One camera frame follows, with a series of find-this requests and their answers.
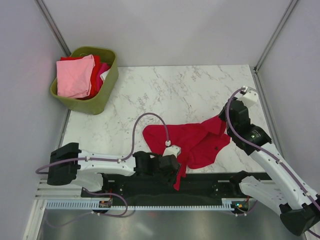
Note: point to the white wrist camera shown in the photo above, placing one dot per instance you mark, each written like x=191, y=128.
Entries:
x=249, y=96
x=172, y=150

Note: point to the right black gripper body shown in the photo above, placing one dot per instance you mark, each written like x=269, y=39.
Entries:
x=222, y=116

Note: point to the aluminium extrusion rail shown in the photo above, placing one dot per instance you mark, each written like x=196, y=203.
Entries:
x=63, y=192

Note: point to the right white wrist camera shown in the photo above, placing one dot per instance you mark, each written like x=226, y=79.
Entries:
x=249, y=96

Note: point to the red folded shirt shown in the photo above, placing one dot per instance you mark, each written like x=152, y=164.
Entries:
x=96, y=75

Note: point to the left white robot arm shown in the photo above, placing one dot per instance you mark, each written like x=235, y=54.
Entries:
x=71, y=165

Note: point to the light pink folded shirt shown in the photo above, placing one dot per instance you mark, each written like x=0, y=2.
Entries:
x=73, y=76

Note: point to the white cloth in basket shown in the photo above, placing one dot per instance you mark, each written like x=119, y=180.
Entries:
x=104, y=75

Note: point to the magenta shirt in basket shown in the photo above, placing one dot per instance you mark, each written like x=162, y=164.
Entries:
x=104, y=67

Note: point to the crimson red t shirt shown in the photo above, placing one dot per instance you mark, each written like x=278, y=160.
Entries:
x=200, y=144

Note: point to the left aluminium frame post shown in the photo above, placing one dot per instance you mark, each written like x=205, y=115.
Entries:
x=53, y=26

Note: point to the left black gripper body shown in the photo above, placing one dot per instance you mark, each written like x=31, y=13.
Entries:
x=168, y=178

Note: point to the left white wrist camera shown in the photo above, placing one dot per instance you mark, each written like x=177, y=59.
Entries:
x=172, y=150

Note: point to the aluminium frame post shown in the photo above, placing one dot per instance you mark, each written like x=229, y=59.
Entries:
x=276, y=33
x=53, y=26

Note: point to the right aluminium frame post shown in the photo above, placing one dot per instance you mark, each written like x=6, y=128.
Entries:
x=276, y=33

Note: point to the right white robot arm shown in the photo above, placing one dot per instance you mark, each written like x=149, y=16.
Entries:
x=292, y=199

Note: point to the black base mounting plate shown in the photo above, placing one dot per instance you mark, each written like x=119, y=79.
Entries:
x=195, y=189

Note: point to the white slotted cable duct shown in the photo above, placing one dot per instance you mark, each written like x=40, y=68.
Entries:
x=98, y=205

